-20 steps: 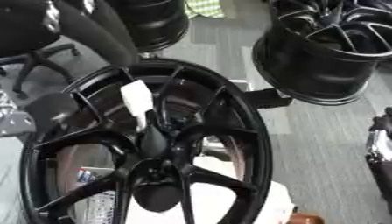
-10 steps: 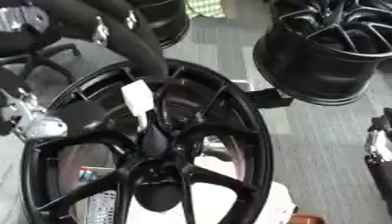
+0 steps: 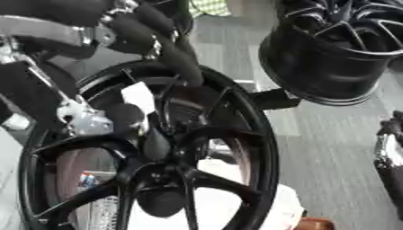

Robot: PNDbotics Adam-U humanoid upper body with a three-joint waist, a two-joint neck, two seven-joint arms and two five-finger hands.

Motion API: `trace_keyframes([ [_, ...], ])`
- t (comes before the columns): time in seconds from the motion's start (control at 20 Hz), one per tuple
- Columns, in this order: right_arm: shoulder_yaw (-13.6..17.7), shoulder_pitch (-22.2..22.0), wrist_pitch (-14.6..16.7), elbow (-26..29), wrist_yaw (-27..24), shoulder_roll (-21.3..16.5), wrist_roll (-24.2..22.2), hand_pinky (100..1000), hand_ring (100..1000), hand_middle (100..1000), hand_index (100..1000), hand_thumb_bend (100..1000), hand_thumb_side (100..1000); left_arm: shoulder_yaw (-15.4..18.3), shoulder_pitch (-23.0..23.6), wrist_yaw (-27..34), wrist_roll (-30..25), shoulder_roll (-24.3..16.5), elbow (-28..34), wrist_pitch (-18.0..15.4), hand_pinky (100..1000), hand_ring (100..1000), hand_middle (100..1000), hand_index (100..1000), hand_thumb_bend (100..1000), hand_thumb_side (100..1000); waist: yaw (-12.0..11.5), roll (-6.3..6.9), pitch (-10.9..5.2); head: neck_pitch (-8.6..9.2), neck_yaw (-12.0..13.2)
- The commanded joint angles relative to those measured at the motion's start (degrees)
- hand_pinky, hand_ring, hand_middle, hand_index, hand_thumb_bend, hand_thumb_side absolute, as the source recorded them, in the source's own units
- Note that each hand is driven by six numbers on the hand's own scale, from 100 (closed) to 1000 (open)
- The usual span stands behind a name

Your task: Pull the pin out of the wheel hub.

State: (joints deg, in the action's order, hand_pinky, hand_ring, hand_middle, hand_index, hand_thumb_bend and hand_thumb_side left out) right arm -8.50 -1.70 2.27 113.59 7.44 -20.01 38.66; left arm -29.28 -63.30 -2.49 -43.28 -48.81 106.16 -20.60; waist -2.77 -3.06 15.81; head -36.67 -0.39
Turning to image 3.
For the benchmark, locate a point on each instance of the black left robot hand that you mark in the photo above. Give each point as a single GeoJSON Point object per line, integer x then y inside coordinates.
{"type": "Point", "coordinates": [134, 28]}

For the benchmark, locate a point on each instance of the white pin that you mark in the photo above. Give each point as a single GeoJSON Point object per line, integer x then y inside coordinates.
{"type": "Point", "coordinates": [139, 95]}

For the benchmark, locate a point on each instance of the black spoked wheel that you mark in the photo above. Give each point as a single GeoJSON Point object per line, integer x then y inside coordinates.
{"type": "Point", "coordinates": [157, 176]}

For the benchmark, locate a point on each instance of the white box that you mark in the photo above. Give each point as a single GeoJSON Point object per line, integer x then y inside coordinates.
{"type": "Point", "coordinates": [283, 206]}

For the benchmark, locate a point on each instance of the brown wooden object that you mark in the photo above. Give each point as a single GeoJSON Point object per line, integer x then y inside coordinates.
{"type": "Point", "coordinates": [317, 224]}

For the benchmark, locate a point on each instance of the black wheel rim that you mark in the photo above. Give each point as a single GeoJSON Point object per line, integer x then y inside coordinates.
{"type": "Point", "coordinates": [325, 68]}

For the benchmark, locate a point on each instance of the black mount block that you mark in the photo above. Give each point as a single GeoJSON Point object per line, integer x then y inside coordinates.
{"type": "Point", "coordinates": [273, 99]}

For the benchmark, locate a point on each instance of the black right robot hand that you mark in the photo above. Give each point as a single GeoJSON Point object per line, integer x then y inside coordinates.
{"type": "Point", "coordinates": [392, 179]}

